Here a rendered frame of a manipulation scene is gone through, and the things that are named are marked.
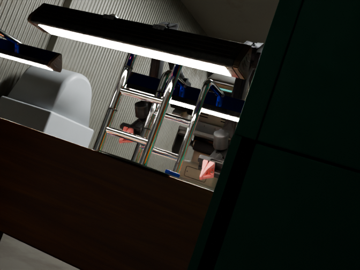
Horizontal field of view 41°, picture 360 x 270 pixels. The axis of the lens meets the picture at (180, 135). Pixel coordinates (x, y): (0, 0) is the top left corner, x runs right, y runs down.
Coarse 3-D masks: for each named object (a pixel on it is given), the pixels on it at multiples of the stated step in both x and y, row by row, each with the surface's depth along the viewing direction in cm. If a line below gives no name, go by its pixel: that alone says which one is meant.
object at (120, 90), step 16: (112, 16) 122; (128, 64) 137; (176, 64) 131; (176, 80) 131; (112, 96) 137; (144, 96) 133; (112, 112) 135; (160, 112) 130; (112, 128) 134; (160, 128) 130; (96, 144) 135; (144, 144) 130; (144, 160) 128
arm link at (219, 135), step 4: (216, 132) 185; (220, 132) 185; (224, 132) 184; (228, 132) 187; (216, 136) 182; (220, 136) 182; (224, 136) 182; (228, 136) 188; (216, 140) 183; (220, 140) 182; (224, 140) 182; (228, 140) 189; (216, 144) 184; (220, 144) 183; (224, 144) 183; (228, 144) 189; (216, 148) 185; (220, 148) 184; (224, 148) 184
